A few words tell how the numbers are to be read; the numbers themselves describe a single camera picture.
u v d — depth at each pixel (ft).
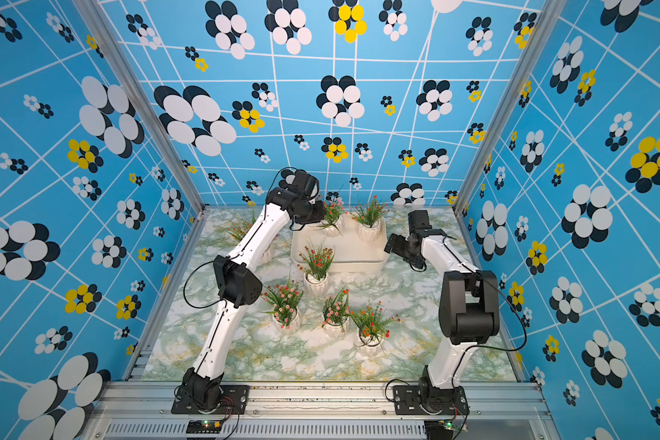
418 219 2.51
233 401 2.39
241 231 3.09
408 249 2.64
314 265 2.83
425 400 2.18
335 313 2.47
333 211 2.89
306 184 2.51
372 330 2.41
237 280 1.99
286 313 2.59
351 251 3.58
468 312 1.58
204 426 2.37
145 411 2.42
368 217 3.34
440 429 2.28
